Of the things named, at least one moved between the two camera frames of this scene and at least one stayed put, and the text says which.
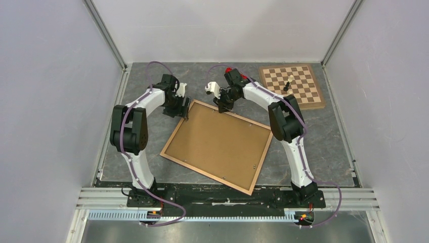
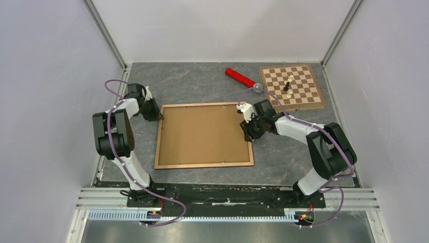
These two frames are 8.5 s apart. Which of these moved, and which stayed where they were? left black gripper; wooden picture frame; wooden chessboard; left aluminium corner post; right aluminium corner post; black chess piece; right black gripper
Moved: right black gripper; left black gripper; wooden picture frame
Stayed: right aluminium corner post; black chess piece; wooden chessboard; left aluminium corner post
